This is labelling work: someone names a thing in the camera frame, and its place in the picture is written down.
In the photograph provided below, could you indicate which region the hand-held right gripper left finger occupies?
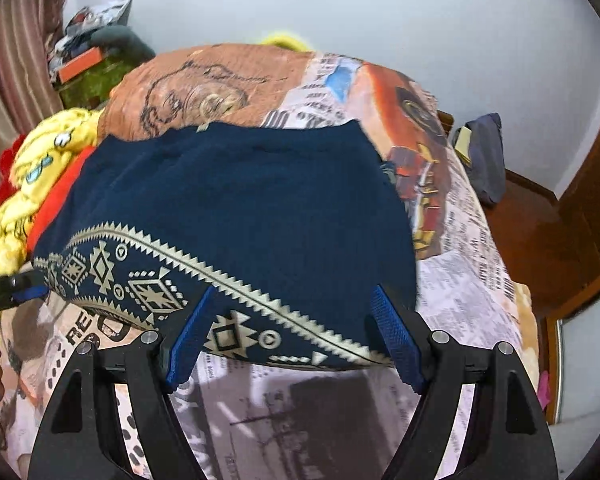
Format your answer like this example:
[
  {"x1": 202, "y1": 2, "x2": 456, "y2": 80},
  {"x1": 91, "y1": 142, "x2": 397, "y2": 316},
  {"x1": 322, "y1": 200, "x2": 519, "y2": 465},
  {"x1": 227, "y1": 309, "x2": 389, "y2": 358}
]
[{"x1": 27, "y1": 286, "x2": 218, "y2": 480}]

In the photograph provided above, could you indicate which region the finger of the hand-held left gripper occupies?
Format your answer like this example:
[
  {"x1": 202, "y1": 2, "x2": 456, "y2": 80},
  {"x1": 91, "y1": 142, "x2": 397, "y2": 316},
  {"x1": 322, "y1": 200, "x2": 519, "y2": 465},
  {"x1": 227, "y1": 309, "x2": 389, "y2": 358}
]
[{"x1": 0, "y1": 270, "x2": 48, "y2": 312}]

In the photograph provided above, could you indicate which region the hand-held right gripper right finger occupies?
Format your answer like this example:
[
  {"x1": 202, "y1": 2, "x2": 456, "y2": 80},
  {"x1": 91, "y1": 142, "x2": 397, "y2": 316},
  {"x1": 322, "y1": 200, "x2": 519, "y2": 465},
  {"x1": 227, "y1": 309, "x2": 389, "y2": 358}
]
[{"x1": 370, "y1": 285, "x2": 558, "y2": 480}]

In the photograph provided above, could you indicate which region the navy patterned sweater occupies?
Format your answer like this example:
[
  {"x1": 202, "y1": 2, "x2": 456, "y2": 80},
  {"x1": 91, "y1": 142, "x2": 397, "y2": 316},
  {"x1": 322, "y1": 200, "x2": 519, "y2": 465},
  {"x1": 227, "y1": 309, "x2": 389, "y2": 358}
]
[{"x1": 32, "y1": 121, "x2": 418, "y2": 371}]

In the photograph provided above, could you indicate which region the printed bed quilt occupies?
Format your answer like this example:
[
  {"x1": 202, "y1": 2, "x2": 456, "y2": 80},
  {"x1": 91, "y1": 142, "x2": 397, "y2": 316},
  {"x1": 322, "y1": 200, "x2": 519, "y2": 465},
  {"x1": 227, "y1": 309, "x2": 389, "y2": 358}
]
[{"x1": 0, "y1": 45, "x2": 531, "y2": 480}]

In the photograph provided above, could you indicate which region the beige plush blanket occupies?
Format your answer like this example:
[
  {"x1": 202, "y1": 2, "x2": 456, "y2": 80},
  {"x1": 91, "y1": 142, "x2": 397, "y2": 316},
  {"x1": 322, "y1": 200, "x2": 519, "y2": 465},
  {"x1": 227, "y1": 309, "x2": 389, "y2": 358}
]
[{"x1": 510, "y1": 280, "x2": 538, "y2": 376}]

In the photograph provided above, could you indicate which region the yellow cartoon blanket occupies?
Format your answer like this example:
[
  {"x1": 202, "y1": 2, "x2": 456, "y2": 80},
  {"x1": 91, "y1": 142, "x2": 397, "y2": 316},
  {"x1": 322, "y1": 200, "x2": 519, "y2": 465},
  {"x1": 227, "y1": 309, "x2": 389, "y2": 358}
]
[{"x1": 0, "y1": 107, "x2": 103, "y2": 271}]

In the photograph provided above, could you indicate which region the grey purple bag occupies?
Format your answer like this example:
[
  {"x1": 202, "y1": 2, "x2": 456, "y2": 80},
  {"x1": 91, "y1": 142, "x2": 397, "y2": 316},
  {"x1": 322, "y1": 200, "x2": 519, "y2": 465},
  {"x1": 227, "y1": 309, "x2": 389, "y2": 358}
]
[{"x1": 467, "y1": 112, "x2": 506, "y2": 206}]

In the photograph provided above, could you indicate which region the yellow paper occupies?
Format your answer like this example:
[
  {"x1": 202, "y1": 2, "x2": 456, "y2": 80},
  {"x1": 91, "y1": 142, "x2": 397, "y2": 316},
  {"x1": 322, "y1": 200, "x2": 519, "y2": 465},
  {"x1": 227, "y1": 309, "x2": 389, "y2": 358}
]
[{"x1": 452, "y1": 127, "x2": 474, "y2": 163}]

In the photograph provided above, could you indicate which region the green patterned cloth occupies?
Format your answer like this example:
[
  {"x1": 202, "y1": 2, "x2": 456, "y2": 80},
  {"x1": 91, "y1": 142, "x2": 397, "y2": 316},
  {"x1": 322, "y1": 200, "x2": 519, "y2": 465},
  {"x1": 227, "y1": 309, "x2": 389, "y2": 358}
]
[{"x1": 55, "y1": 55, "x2": 127, "y2": 111}]

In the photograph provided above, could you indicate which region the striped curtain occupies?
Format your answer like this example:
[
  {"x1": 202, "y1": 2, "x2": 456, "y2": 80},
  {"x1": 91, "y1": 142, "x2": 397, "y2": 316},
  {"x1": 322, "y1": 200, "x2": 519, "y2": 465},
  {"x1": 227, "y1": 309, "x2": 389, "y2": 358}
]
[{"x1": 0, "y1": 0, "x2": 81, "y2": 221}]

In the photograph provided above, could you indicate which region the orange box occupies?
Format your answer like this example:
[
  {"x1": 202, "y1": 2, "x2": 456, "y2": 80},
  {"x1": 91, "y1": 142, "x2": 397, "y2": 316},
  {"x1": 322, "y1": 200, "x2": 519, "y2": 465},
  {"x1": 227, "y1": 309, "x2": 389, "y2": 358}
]
[{"x1": 57, "y1": 46, "x2": 103, "y2": 83}]

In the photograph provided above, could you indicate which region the dark grey cloth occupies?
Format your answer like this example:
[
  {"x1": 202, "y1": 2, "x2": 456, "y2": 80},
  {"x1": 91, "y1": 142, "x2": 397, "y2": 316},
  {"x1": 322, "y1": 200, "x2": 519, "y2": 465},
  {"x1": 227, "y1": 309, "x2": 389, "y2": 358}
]
[{"x1": 92, "y1": 26, "x2": 156, "y2": 61}]

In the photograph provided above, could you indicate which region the wooden door frame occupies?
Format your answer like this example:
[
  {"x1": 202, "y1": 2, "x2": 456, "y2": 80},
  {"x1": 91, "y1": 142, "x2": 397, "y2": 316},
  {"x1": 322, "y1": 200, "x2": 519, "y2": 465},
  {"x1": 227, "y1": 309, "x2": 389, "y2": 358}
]
[{"x1": 540, "y1": 310, "x2": 566, "y2": 426}]

